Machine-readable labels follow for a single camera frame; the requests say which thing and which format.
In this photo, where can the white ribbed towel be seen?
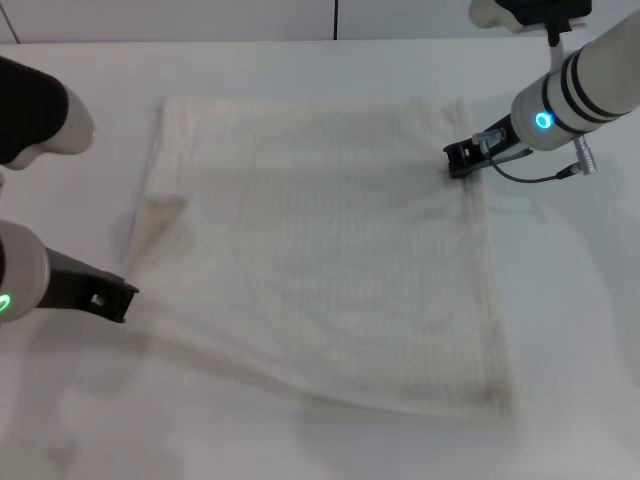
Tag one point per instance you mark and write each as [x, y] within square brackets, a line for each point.
[325, 250]

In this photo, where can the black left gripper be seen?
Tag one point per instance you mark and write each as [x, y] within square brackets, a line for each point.
[75, 287]

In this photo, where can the dark vertical wall strip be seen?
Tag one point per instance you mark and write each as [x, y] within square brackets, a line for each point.
[335, 20]

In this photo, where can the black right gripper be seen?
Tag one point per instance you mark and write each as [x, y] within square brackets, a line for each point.
[507, 147]

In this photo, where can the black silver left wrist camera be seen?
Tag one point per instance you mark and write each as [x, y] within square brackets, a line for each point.
[30, 105]

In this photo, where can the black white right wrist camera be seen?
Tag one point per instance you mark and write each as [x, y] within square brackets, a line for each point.
[540, 10]

